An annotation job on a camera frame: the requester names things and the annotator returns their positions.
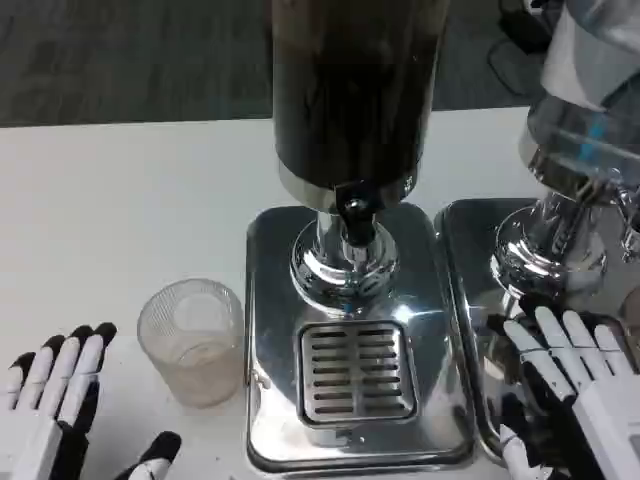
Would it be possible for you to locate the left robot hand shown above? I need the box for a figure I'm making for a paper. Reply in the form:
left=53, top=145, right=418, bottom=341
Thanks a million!
left=0, top=322, right=183, bottom=480

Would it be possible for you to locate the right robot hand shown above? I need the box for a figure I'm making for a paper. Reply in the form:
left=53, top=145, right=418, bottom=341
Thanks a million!
left=498, top=295, right=640, bottom=480

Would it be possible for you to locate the clear ribbed glass cup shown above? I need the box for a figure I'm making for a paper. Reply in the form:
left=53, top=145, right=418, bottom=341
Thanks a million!
left=136, top=278, right=245, bottom=410

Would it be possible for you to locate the clear drink dispenser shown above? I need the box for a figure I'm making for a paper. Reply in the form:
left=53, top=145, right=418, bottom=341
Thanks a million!
left=489, top=0, right=640, bottom=311

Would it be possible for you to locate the steel drip tray with grid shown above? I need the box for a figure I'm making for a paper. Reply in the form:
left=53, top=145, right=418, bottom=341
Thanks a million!
left=244, top=203, right=476, bottom=474

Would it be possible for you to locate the black dispenser tap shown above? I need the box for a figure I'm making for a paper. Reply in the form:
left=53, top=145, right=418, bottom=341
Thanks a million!
left=334, top=180, right=382, bottom=247

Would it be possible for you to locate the dark drink dispenser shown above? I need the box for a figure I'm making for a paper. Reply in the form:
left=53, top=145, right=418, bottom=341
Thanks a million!
left=268, top=0, right=450, bottom=316

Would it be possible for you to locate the black cable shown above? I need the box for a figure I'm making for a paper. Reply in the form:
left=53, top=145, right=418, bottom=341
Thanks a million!
left=487, top=0, right=556, bottom=96

